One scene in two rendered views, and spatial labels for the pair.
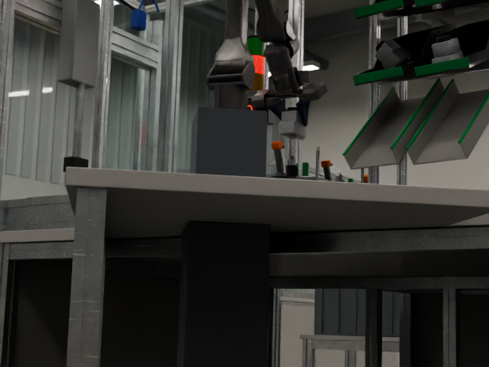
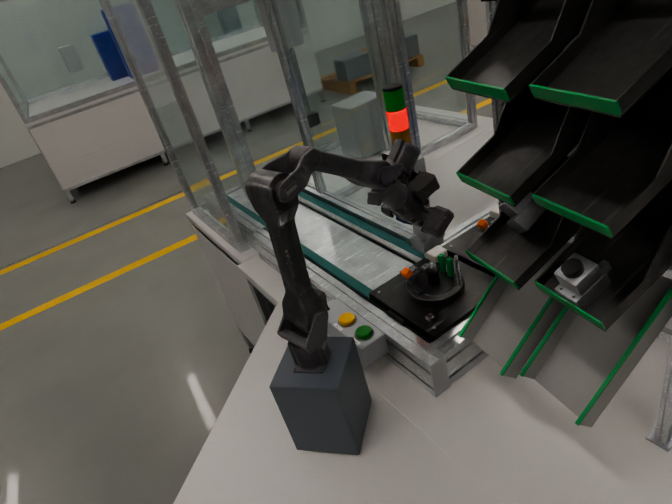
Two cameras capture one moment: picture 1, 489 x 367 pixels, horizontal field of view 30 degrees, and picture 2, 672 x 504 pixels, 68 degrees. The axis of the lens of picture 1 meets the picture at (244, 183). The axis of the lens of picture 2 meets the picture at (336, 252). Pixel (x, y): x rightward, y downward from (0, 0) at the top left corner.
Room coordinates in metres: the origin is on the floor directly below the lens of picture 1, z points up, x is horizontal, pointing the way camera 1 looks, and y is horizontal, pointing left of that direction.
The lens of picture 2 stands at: (1.26, -0.43, 1.75)
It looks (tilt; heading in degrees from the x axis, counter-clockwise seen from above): 32 degrees down; 31
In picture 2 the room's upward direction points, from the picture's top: 16 degrees counter-clockwise
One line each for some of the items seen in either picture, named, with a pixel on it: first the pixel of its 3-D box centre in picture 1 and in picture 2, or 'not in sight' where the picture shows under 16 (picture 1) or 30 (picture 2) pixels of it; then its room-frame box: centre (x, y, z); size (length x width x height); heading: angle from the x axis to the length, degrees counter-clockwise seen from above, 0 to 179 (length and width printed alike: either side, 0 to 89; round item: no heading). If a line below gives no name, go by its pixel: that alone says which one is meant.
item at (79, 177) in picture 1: (249, 221); (358, 430); (1.85, -0.01, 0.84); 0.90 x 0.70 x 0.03; 8
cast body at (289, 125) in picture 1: (294, 123); (429, 230); (2.21, -0.12, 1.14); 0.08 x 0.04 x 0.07; 148
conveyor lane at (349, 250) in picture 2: not in sight; (373, 260); (2.38, 0.12, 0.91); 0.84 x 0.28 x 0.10; 57
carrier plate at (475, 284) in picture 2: not in sight; (435, 291); (2.20, -0.11, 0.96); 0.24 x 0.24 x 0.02; 57
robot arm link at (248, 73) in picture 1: (229, 75); (300, 325); (1.85, 0.04, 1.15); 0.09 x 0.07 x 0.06; 70
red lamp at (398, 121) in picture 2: (255, 66); (397, 118); (2.40, -0.02, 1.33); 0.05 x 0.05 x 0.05
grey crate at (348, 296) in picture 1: (392, 312); not in sight; (4.26, -0.70, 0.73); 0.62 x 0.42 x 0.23; 57
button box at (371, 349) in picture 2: not in sight; (350, 329); (2.07, 0.07, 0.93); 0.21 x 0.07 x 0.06; 57
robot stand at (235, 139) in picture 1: (226, 164); (324, 394); (1.84, 0.04, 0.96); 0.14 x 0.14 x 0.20; 8
